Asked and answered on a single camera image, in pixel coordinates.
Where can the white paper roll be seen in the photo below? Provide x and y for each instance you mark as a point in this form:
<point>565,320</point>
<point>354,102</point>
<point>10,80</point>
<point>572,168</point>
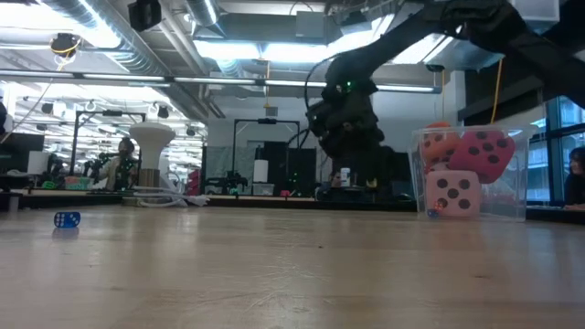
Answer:
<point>261,171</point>

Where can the white round-topped stand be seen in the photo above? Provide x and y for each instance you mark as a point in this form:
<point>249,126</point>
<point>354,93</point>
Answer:
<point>152,137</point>

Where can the small red die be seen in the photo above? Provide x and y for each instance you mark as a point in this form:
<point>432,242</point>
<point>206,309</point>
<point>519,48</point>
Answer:
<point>438,206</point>

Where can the clear plastic bin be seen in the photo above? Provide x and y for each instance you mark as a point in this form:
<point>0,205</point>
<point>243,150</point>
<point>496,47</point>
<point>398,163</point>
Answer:
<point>521,183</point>

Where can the red foam die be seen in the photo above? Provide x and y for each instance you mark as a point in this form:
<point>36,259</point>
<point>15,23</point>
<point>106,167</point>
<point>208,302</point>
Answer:
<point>484,157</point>

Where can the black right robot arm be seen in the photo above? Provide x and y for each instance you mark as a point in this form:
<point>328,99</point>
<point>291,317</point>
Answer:
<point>503,32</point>

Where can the small blue die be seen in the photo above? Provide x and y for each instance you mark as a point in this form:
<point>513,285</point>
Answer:
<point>67,219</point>
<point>431,213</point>

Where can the black frame stand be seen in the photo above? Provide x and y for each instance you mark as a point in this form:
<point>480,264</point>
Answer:
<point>266,121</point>

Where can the black aluminium table frame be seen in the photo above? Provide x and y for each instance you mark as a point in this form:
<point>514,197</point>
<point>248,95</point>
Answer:
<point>297,203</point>

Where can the black overhead camera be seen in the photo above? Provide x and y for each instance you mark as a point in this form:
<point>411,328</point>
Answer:
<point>144,13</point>

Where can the pink foam die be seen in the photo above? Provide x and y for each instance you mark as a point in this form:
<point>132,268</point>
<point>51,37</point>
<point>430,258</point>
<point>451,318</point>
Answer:
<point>452,194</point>

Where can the person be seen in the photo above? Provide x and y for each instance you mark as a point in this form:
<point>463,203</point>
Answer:
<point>120,166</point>
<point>577,183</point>

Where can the orange foam die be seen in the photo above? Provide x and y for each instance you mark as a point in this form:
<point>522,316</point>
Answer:
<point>436,144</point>

